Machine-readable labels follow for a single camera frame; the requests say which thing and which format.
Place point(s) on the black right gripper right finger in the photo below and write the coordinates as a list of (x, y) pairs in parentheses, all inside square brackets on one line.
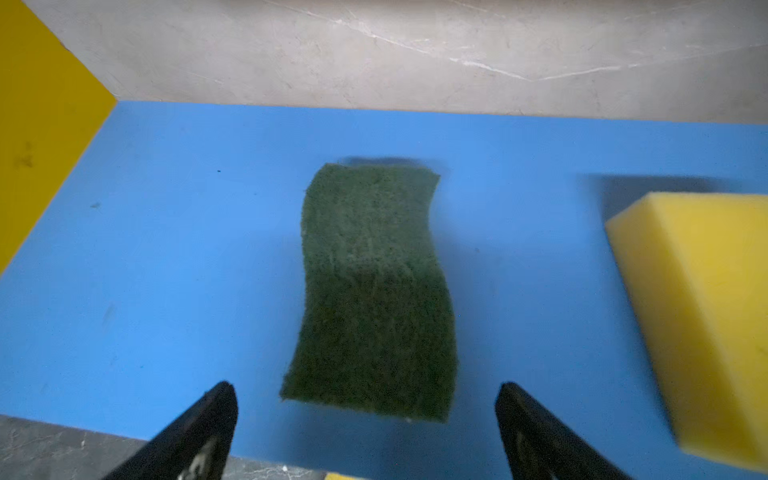
[(539, 446)]

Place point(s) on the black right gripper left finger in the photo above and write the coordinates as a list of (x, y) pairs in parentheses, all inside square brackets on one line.
[(196, 445)]

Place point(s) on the yellow sponge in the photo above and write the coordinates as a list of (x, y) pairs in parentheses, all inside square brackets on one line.
[(695, 269)]

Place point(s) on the dark green sponge curved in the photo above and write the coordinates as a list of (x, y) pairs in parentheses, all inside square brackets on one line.
[(378, 328)]

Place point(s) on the yellow shelf unit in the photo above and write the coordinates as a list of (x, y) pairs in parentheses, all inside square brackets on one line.
[(170, 259)]

